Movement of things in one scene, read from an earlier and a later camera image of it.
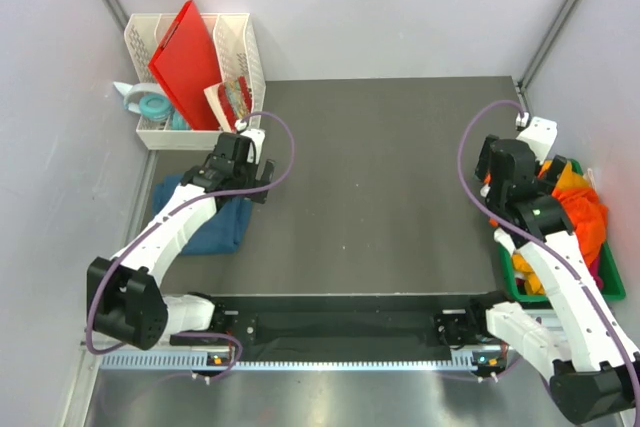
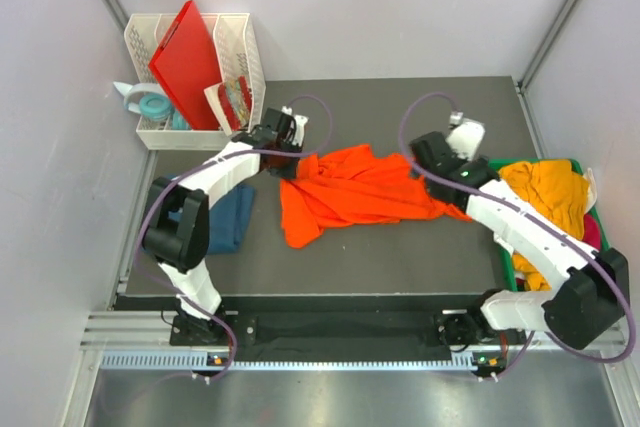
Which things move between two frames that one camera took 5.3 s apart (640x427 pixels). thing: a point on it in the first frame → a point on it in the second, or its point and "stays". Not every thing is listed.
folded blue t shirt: (228, 230) stays
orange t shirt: (588, 216) → (357, 183)
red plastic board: (184, 63) stays
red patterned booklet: (232, 100) stays
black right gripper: (482, 170) → (464, 162)
